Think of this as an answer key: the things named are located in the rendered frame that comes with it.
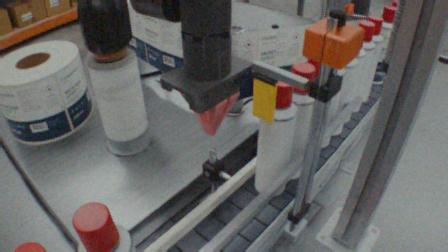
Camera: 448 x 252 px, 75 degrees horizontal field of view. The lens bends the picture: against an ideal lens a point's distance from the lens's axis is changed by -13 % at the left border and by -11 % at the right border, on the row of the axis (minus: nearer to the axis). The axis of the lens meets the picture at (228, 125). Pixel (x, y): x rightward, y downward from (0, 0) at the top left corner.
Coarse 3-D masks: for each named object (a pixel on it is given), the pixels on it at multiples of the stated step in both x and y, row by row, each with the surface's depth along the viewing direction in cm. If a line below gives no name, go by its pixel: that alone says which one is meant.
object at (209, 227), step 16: (384, 80) 84; (352, 128) 68; (336, 144) 64; (320, 160) 60; (240, 192) 54; (256, 192) 54; (288, 192) 54; (224, 208) 52; (240, 208) 52; (272, 208) 52; (208, 224) 49; (224, 224) 49; (256, 224) 49; (192, 240) 47; (208, 240) 47; (240, 240) 47
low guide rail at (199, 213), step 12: (252, 168) 54; (228, 180) 52; (240, 180) 52; (216, 192) 50; (228, 192) 51; (204, 204) 48; (216, 204) 49; (192, 216) 46; (204, 216) 48; (180, 228) 44; (168, 240) 43
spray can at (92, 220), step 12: (84, 204) 26; (96, 204) 26; (84, 216) 25; (96, 216) 25; (108, 216) 26; (84, 228) 24; (96, 228) 25; (108, 228) 26; (120, 228) 29; (84, 240) 25; (96, 240) 25; (108, 240) 26; (120, 240) 28; (132, 240) 29
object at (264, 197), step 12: (348, 108) 59; (336, 120) 56; (300, 156) 49; (288, 168) 47; (276, 180) 45; (288, 180) 47; (264, 192) 44; (276, 192) 45; (252, 204) 42; (264, 204) 43; (240, 216) 41; (252, 216) 42; (228, 228) 39; (240, 228) 40; (216, 240) 38; (228, 240) 39
